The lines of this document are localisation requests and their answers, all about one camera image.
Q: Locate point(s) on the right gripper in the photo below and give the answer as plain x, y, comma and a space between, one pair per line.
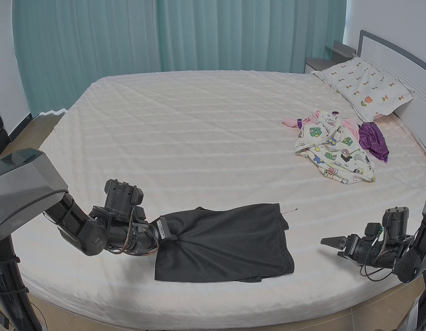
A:
364, 250

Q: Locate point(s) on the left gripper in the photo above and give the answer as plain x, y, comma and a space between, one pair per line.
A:
140, 238

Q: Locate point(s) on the black T-shirt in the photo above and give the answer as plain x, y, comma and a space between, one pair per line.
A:
226, 243

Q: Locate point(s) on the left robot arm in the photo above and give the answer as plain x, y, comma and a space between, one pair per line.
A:
26, 184

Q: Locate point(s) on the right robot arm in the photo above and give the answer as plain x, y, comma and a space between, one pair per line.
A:
423, 240

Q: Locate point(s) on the bed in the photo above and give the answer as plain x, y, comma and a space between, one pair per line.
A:
199, 133

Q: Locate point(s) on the white printed pyjama top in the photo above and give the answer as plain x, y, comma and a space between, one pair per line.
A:
333, 150

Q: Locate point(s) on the purple garment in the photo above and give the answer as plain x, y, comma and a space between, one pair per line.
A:
373, 138

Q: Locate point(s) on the pink garment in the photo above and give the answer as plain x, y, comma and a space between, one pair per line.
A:
290, 121

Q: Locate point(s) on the white printed pillow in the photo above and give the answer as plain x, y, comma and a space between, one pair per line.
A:
364, 84

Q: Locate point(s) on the grey bedside table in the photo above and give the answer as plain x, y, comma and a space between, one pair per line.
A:
316, 63

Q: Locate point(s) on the blue-green curtain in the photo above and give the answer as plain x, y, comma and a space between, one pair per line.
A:
85, 40
251, 22

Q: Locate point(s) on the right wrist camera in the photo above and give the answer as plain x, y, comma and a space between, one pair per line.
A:
373, 231

